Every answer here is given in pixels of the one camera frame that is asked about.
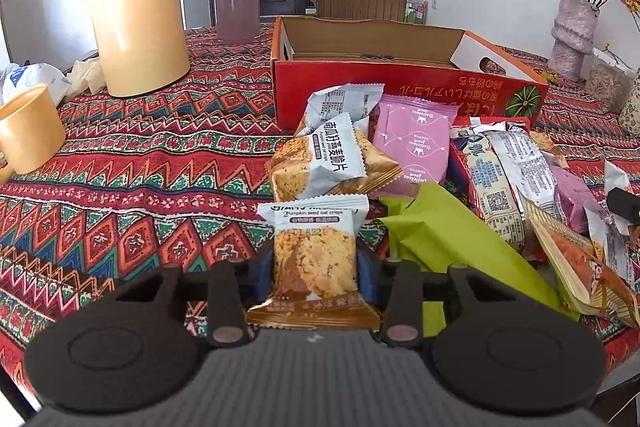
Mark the textured pink ceramic vase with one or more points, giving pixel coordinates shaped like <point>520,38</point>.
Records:
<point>573,32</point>

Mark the white plastic bag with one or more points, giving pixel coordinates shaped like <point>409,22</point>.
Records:
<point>16,79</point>

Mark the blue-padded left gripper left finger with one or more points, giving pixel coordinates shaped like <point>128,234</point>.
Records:
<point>258,279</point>

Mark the silver red snack packet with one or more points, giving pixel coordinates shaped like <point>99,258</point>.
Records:
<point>499,167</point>

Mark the lime green snack packet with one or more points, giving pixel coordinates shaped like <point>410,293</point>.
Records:
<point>435,230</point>

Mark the glass jar with seeds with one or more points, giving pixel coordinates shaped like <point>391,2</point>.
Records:
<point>610,80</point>

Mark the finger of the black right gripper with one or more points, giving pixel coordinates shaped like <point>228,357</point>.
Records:
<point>624,204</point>

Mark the pumpkin seed oat crisp packet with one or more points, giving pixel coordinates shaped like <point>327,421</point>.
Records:
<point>315,266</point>

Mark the purple snack packet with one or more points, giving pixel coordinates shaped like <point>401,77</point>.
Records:
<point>572,196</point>

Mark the oat crisp packet white brown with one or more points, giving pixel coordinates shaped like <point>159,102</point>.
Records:
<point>335,159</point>

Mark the yellow mug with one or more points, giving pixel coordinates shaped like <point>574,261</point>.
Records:
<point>31,132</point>

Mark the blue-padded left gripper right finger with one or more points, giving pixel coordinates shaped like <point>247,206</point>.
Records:
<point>372,282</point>

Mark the red orange cardboard tray box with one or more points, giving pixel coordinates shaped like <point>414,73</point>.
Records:
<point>443,65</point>

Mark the colourful patterned tablecloth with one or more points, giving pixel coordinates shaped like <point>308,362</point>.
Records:
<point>176,175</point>

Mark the pink Delicious food packet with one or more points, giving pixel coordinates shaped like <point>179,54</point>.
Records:
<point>415,133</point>

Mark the orange brown snack bag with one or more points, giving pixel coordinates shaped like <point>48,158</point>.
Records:
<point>597,273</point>

